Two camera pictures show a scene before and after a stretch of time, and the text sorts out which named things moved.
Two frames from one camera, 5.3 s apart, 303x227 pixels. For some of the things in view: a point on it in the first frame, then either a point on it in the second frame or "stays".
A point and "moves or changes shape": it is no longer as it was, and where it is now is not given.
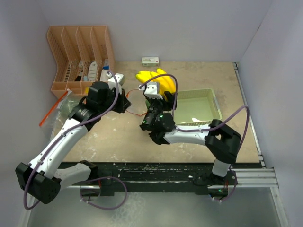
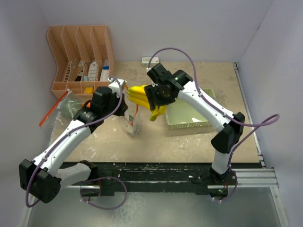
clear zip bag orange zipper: (58, 114) stays
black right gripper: (168, 105) → (150, 90)
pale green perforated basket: (195, 106) stays
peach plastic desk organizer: (82, 54) stays
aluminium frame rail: (256, 178) stays
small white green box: (150, 61) stays
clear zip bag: (138, 106) → (132, 121)
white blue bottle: (103, 77) stays
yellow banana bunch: (166, 83) moves or changes shape
